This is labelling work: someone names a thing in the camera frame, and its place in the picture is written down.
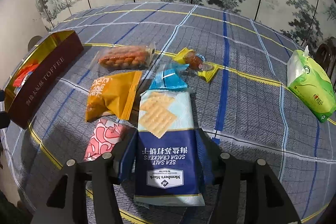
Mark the dark wooden chair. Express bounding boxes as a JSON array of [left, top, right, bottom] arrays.
[[315, 38, 336, 77]]

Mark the blue snack packet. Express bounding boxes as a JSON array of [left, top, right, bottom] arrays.
[[148, 61, 188, 90]]

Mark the yellow wrapped candy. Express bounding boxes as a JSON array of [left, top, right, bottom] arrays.
[[174, 47, 219, 83]]

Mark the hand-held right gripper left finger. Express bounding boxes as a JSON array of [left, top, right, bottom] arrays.
[[31, 130, 138, 224]]

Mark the orange snack packet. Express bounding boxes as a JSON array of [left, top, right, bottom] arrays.
[[85, 71, 143, 123]]

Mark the clear bag of coated peanuts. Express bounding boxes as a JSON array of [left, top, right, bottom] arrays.
[[91, 42, 156, 70]]

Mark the red snack packet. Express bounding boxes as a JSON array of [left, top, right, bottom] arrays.
[[12, 63, 38, 88]]

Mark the pink patterned snack packet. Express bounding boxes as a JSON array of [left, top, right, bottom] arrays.
[[83, 118, 129, 162]]

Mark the round stone disc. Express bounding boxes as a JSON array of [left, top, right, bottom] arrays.
[[28, 35, 44, 50]]

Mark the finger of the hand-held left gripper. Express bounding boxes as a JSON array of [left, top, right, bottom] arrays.
[[0, 90, 10, 128]]

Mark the blue cracker packet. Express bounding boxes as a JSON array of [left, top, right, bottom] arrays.
[[134, 90, 206, 207]]

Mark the red and gold tin box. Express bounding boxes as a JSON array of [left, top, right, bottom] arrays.
[[4, 30, 84, 130]]

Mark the green tissue pack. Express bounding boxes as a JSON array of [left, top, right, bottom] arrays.
[[287, 46, 336, 123]]

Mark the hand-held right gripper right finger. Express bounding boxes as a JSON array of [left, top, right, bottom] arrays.
[[196, 130, 302, 224]]

